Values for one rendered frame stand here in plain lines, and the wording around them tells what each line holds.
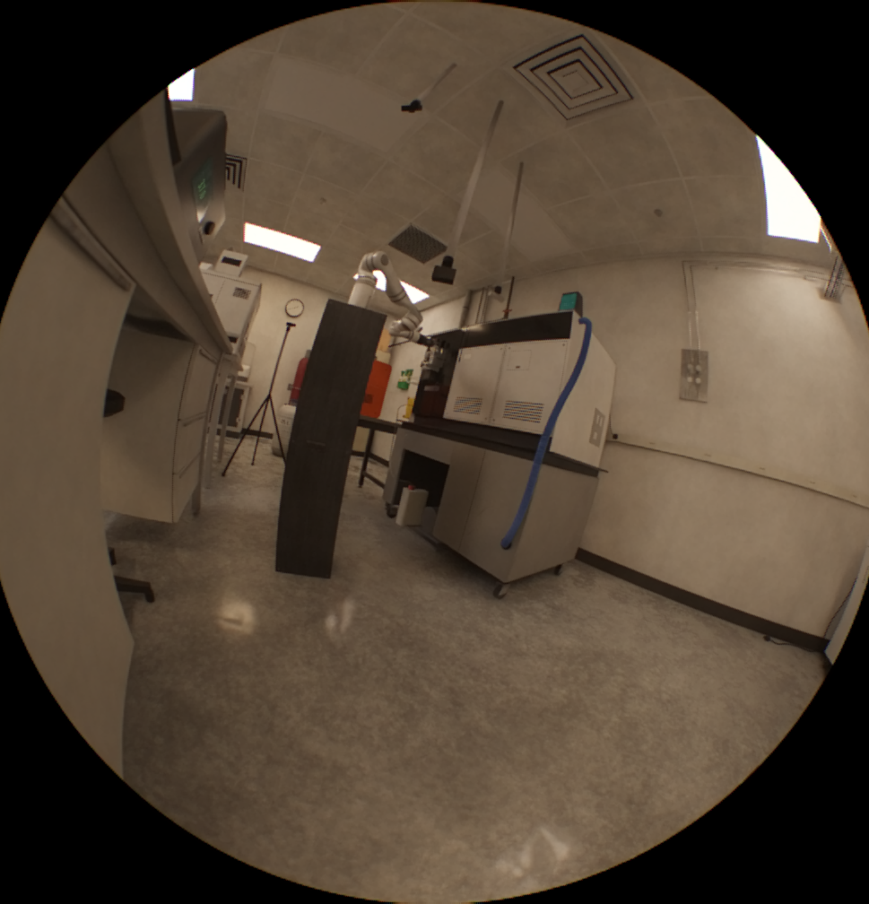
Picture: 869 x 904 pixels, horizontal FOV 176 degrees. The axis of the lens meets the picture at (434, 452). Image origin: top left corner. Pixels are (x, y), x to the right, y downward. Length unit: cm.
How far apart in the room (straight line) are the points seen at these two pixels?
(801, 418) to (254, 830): 289
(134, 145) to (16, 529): 33
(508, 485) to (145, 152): 138
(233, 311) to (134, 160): 183
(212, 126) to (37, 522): 60
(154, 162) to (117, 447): 95
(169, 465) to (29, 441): 80
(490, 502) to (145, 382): 148
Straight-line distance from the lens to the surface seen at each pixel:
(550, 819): 81
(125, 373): 114
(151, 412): 109
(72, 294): 38
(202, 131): 64
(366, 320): 112
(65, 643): 45
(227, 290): 217
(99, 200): 38
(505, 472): 130
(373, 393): 214
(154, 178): 37
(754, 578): 238
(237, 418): 438
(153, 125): 34
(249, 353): 491
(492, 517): 133
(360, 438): 506
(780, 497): 236
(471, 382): 169
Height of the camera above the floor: 69
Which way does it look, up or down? 3 degrees down
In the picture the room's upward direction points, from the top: 14 degrees clockwise
